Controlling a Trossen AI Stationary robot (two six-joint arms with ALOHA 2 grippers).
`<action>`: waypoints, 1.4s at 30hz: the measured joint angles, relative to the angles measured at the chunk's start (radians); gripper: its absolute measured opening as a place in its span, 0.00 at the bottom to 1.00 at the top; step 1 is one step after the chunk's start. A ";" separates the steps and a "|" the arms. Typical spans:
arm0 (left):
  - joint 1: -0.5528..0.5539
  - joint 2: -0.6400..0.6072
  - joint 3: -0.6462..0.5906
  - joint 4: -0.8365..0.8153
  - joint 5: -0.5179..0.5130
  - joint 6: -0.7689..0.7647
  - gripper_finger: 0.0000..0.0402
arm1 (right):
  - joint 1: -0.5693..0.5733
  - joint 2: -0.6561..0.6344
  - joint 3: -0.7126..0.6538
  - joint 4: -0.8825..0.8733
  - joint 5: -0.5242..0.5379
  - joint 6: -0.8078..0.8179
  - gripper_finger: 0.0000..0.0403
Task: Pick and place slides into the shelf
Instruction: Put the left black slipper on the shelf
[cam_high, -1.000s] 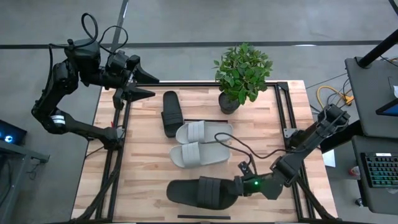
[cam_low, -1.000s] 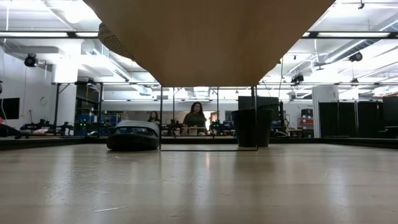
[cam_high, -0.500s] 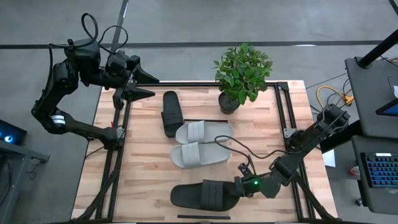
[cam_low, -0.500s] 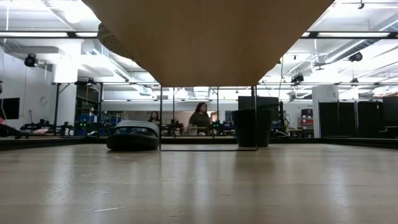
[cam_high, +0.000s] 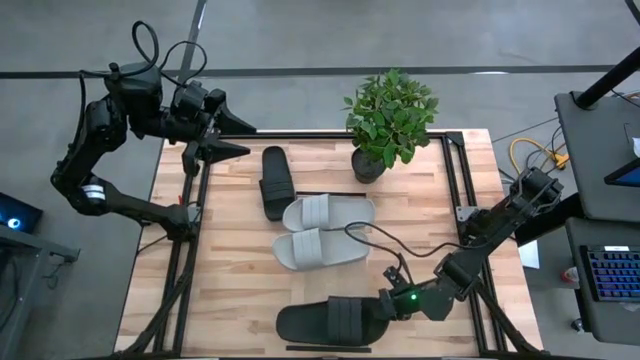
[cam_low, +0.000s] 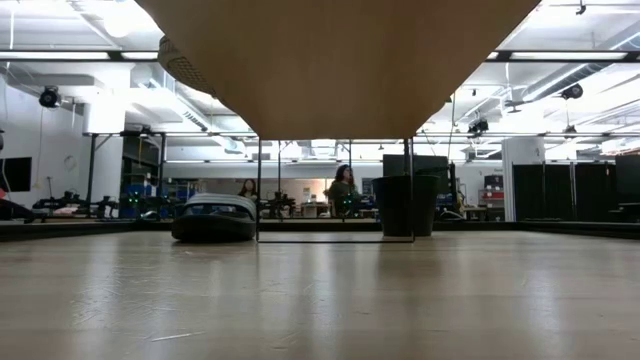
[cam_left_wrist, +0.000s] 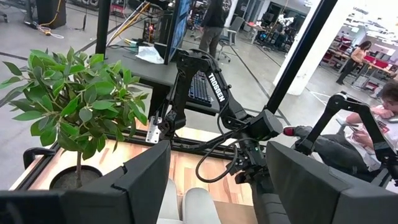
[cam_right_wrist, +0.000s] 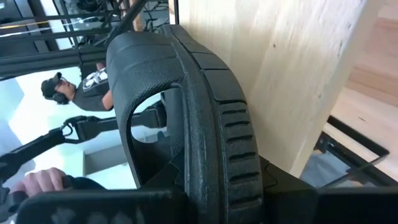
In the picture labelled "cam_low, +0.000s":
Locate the grey rubber slide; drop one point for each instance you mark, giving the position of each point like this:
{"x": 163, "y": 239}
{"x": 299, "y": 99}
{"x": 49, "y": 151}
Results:
{"x": 182, "y": 65}

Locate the background black robot arm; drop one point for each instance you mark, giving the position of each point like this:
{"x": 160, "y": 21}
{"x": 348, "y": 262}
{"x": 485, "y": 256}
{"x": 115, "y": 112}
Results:
{"x": 277, "y": 205}

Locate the person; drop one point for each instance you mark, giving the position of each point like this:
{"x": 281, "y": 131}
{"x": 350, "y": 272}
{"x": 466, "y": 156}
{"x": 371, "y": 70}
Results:
{"x": 248, "y": 189}
{"x": 342, "y": 192}

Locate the green potted plant black pot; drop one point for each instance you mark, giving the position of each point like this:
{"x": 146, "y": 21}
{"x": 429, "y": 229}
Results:
{"x": 390, "y": 210}

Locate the large black panel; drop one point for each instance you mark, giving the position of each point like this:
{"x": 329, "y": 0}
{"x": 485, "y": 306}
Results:
{"x": 425, "y": 165}

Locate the black ceiling-hung device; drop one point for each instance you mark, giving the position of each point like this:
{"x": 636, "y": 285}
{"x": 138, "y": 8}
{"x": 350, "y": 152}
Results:
{"x": 478, "y": 126}
{"x": 572, "y": 92}
{"x": 49, "y": 97}

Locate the storage rack red bins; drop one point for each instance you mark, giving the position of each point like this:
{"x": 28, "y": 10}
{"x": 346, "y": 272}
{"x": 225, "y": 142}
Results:
{"x": 492, "y": 192}

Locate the black partition panels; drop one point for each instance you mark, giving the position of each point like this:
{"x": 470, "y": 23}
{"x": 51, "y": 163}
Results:
{"x": 560, "y": 192}

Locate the wooden shelf with black frame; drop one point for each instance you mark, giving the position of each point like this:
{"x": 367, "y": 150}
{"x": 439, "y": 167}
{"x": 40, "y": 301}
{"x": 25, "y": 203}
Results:
{"x": 340, "y": 65}

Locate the black aluminium table frame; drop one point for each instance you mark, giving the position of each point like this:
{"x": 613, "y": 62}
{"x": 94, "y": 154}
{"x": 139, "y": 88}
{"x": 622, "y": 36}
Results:
{"x": 500, "y": 227}

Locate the background black metal frame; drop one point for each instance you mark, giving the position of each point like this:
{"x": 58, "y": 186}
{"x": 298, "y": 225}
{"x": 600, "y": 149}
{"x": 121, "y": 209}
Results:
{"x": 91, "y": 170}

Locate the black wall monitor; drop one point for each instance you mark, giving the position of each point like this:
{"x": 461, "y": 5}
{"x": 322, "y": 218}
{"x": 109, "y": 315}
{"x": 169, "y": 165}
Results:
{"x": 15, "y": 175}

